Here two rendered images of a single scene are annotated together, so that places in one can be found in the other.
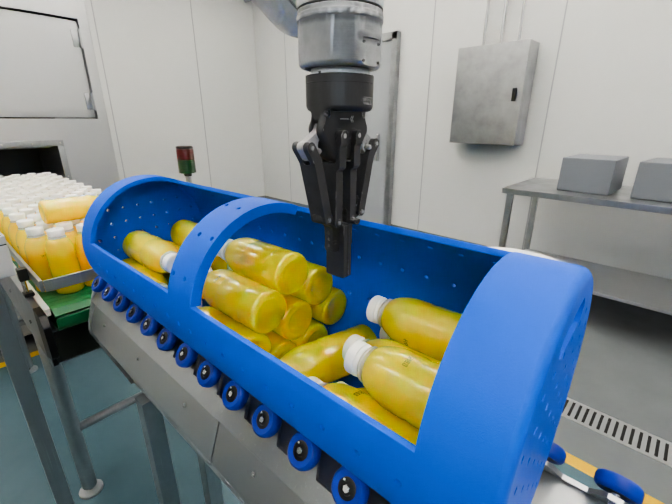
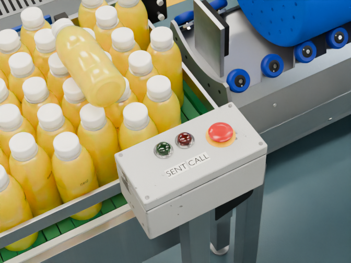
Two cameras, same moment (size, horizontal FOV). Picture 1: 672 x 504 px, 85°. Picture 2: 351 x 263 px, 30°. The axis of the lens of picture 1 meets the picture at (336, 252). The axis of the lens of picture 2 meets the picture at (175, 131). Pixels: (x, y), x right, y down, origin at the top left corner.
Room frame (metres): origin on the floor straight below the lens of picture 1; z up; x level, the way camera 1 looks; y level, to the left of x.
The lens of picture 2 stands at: (0.64, 1.41, 1.85)
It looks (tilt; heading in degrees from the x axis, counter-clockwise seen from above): 51 degrees down; 293
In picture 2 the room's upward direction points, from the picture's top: 4 degrees counter-clockwise
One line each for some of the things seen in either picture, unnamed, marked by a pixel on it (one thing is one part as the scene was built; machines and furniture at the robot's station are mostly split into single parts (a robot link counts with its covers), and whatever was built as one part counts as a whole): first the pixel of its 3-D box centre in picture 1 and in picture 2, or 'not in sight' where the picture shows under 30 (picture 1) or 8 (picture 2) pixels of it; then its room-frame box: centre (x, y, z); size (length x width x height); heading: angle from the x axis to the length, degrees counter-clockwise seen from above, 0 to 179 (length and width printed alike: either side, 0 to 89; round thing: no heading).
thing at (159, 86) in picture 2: (55, 232); (159, 86); (0.94, 0.75, 1.07); 0.04 x 0.04 x 0.02
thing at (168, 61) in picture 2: not in sight; (164, 73); (0.98, 0.64, 0.98); 0.07 x 0.07 x 0.16
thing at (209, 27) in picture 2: not in sight; (212, 36); (0.92, 0.53, 0.99); 0.10 x 0.02 x 0.12; 138
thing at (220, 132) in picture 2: not in sight; (220, 133); (0.81, 0.84, 1.11); 0.04 x 0.04 x 0.01
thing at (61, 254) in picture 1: (63, 263); (162, 121); (0.94, 0.75, 0.98); 0.07 x 0.07 x 0.16
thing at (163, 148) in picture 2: not in sight; (163, 148); (0.88, 0.89, 1.11); 0.02 x 0.02 x 0.01
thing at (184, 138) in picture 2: not in sight; (184, 138); (0.86, 0.86, 1.11); 0.02 x 0.02 x 0.01
